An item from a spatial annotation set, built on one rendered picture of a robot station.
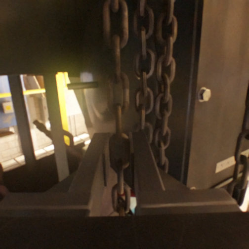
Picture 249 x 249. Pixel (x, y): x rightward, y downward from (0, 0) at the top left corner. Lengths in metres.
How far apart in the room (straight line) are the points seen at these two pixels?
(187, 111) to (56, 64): 0.48
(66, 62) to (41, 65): 0.09
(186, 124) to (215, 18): 0.12
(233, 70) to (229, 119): 0.07
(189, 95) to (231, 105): 0.08
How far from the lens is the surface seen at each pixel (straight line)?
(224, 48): 0.26
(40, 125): 0.68
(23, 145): 1.00
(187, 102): 0.22
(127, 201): 0.17
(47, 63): 0.61
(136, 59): 0.18
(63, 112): 2.35
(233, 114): 0.30
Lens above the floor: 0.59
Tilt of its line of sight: 18 degrees up
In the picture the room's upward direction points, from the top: 179 degrees clockwise
